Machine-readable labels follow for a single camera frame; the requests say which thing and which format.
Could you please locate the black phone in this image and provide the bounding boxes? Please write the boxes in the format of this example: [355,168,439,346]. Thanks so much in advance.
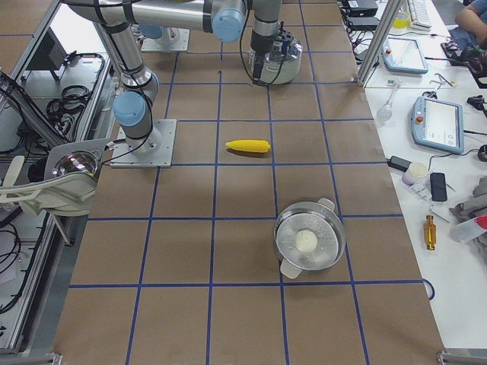
[430,173,447,202]

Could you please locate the white plastic rice paddle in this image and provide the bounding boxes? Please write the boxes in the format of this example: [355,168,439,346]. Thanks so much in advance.
[2,155,25,187]

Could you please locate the far blue teach pendant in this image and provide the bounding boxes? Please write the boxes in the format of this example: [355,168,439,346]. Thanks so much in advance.
[382,37,428,75]

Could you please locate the light green electric pot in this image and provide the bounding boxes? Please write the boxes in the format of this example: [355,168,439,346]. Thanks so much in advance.
[249,30,303,86]

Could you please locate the white steamed bun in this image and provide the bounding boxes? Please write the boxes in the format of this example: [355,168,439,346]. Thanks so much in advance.
[294,230,318,253]

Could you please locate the blue teach pendant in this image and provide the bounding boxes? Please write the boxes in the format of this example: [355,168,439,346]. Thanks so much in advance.
[382,37,428,75]
[410,97,464,154]

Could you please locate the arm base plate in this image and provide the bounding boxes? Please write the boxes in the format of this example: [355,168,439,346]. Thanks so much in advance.
[141,27,189,52]
[109,119,177,168]

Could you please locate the gold brass fitting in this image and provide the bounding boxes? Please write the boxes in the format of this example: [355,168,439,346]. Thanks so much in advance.
[423,214,437,251]

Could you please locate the white paper cup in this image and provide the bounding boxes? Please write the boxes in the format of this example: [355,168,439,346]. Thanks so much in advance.
[402,162,428,186]

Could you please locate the near blue teach pendant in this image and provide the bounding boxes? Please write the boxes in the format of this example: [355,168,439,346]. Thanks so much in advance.
[410,97,464,154]

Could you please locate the black scissors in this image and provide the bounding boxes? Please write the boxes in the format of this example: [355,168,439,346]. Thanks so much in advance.
[422,90,438,99]

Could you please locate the black power adapter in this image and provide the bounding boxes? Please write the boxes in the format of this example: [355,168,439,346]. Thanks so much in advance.
[387,156,412,172]

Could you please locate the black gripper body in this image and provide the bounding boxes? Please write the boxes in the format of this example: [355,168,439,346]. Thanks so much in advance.
[251,51,275,84]

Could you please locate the aluminium frame post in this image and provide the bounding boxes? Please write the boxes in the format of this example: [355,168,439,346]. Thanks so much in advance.
[356,0,403,87]

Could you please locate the steel steamer pot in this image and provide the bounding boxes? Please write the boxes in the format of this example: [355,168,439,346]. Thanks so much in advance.
[274,198,346,279]

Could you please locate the person forearm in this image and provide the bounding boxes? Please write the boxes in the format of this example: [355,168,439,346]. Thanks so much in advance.
[455,0,486,42]

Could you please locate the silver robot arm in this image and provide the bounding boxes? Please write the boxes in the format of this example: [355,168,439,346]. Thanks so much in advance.
[101,23,161,154]
[64,1,282,88]

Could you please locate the steel bowl with food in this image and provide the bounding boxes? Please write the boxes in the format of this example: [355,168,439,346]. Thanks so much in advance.
[51,151,99,178]

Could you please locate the grey cloth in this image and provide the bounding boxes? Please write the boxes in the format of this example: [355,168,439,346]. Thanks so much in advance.
[449,177,487,223]

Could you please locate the yellow corn cob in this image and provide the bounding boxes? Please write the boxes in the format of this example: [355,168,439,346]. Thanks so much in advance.
[225,139,271,154]

